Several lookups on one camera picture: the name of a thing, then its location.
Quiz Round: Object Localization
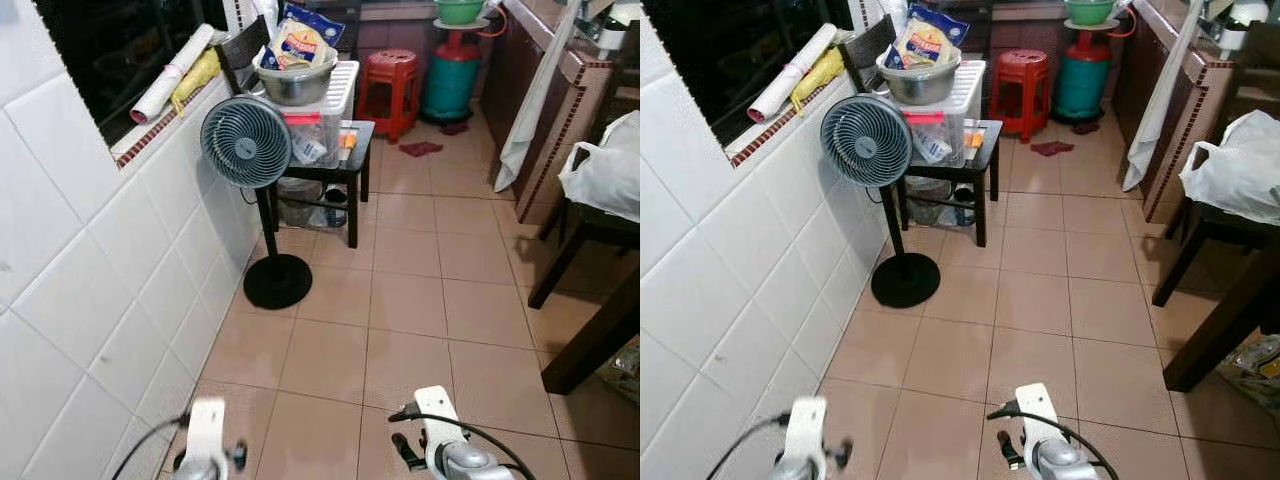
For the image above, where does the metal bowl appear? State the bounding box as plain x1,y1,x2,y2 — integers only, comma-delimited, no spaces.
254,45,339,109
876,45,964,107

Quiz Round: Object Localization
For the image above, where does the black side table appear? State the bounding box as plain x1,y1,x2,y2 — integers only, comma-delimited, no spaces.
284,120,377,250
898,119,1005,250

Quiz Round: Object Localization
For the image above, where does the blue yellow snack bag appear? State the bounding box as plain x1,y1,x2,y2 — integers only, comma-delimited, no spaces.
884,2,972,70
261,3,347,72

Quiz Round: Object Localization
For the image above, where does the white plastic bag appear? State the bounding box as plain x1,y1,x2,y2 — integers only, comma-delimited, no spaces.
1177,109,1280,227
557,110,641,224

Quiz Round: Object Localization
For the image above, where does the grey floor fan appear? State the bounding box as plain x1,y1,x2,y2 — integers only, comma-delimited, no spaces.
200,94,315,311
820,92,942,310

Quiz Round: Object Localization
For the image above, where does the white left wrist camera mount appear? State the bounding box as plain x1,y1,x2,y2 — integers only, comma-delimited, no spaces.
782,396,830,480
182,397,230,480

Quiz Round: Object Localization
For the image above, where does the green gas cylinder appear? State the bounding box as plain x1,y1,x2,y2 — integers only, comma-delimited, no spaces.
419,29,484,125
1059,29,1117,124

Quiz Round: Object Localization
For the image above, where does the brown tiled counter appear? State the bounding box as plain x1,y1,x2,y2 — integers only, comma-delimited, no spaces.
1109,0,1280,227
479,0,641,227

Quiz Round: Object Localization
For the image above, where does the dark wooden table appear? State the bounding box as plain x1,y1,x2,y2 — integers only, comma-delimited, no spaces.
1149,195,1280,394
526,195,641,397

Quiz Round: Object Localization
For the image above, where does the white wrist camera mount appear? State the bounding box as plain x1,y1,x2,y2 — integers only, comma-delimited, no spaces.
182,397,230,480
1012,382,1060,471
782,396,830,480
412,385,462,471

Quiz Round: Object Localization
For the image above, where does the patterned bag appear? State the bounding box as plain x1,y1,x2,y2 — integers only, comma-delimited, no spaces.
1214,334,1280,413
599,338,641,403

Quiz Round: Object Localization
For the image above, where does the white kettle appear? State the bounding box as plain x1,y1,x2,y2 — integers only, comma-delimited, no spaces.
575,0,641,52
1204,0,1272,57

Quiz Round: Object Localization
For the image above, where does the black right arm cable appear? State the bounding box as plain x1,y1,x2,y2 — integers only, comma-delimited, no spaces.
388,400,537,480
986,400,1122,480

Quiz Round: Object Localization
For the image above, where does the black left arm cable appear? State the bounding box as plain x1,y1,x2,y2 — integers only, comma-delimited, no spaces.
705,413,792,480
110,414,192,480

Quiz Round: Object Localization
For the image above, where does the red plastic stool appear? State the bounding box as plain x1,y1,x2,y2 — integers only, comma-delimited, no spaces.
356,49,422,142
989,49,1052,142

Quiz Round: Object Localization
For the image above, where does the white hanging cloth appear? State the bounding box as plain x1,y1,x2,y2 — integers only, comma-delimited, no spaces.
492,0,587,194
1121,0,1207,192

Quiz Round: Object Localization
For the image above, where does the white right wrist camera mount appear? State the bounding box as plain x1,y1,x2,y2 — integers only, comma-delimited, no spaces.
1012,382,1060,471
412,385,462,471

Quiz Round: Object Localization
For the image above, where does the green bowl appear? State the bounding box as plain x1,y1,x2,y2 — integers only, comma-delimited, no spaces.
434,0,489,27
1062,0,1122,27

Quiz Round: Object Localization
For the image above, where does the yellow rubber glove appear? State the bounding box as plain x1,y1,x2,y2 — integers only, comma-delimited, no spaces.
169,49,222,117
789,47,847,115

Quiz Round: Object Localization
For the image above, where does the rolled white paper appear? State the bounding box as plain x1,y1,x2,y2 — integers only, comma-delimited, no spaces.
746,23,840,124
130,23,217,126

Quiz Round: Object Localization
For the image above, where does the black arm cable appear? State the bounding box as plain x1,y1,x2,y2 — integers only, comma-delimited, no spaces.
986,400,1122,480
705,413,792,480
388,400,537,480
110,414,192,480

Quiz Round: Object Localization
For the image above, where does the dark window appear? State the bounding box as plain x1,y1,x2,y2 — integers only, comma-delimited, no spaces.
34,0,233,147
640,0,858,147

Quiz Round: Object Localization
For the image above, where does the clear plastic storage box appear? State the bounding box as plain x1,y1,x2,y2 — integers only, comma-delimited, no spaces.
904,60,987,167
279,60,360,170

